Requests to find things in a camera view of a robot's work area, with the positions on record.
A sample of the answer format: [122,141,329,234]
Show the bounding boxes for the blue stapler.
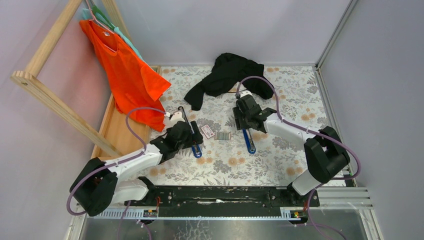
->
[242,128,256,155]
[178,106,203,159]

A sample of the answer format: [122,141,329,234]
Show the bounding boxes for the staple tray with staples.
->
[214,132,231,141]

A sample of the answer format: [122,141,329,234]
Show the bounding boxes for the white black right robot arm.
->
[233,94,351,206]

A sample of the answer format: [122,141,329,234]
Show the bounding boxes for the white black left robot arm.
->
[66,121,203,217]

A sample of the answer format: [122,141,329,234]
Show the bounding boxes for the black crumpled garment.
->
[184,53,274,111]

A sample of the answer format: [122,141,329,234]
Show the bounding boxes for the wooden tray base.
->
[90,93,151,160]

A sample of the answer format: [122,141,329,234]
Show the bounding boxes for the floral tablecloth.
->
[136,66,329,186]

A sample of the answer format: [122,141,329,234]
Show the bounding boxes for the orange t-shirt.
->
[79,20,171,132]

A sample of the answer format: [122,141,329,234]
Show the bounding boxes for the pink clothes hanger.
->
[82,0,119,57]

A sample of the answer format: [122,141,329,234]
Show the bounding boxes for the teal hanging garment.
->
[91,5,144,61]

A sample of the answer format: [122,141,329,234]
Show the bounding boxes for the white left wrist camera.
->
[169,111,186,126]

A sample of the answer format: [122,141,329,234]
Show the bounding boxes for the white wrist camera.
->
[235,89,252,99]
[169,111,186,126]

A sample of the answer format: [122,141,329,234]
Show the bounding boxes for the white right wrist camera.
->
[235,89,252,99]

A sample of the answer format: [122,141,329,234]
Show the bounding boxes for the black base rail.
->
[130,185,320,218]

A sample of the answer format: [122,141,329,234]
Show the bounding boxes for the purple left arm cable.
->
[66,106,171,217]

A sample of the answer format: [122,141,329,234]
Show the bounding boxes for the wooden clothes rack frame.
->
[9,0,133,159]

